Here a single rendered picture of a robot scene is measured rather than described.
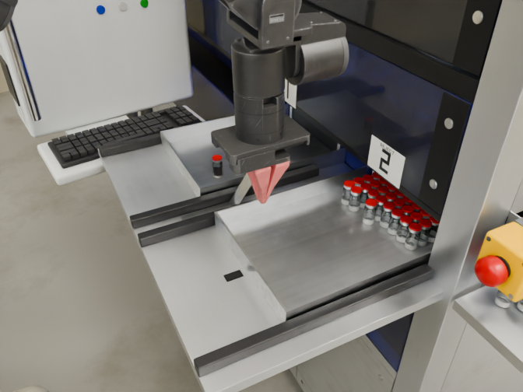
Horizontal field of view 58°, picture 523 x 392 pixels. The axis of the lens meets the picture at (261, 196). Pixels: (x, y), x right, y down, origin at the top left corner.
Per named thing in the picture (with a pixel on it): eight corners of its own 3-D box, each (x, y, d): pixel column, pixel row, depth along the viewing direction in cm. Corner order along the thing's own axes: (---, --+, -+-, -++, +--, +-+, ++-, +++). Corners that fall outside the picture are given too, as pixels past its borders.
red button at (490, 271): (487, 267, 66) (496, 245, 63) (511, 285, 63) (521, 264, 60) (467, 275, 64) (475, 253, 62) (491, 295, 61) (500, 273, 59)
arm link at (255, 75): (221, 32, 50) (244, 47, 46) (279, 22, 53) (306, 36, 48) (225, 93, 54) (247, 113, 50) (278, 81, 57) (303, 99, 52)
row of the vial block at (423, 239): (366, 191, 96) (369, 173, 94) (429, 244, 83) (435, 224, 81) (357, 194, 95) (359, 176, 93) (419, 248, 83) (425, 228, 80)
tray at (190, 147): (287, 115, 125) (287, 103, 123) (344, 162, 106) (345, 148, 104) (162, 144, 112) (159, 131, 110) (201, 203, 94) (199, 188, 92)
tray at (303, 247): (364, 180, 100) (366, 165, 98) (458, 254, 82) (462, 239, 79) (215, 226, 88) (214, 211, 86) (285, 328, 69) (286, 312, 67)
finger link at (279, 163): (290, 210, 60) (292, 145, 54) (239, 227, 57) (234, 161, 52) (265, 183, 65) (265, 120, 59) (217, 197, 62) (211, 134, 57)
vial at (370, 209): (369, 216, 90) (372, 197, 87) (376, 223, 88) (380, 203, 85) (359, 219, 89) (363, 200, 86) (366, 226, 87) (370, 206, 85)
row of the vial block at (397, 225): (357, 194, 95) (359, 176, 93) (419, 248, 83) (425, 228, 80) (348, 197, 95) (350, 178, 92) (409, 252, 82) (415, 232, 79)
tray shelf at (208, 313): (278, 114, 130) (278, 108, 128) (478, 283, 79) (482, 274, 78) (99, 155, 112) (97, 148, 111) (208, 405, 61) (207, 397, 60)
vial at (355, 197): (355, 204, 93) (357, 184, 90) (361, 210, 91) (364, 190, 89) (345, 207, 92) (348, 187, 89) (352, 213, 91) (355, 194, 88)
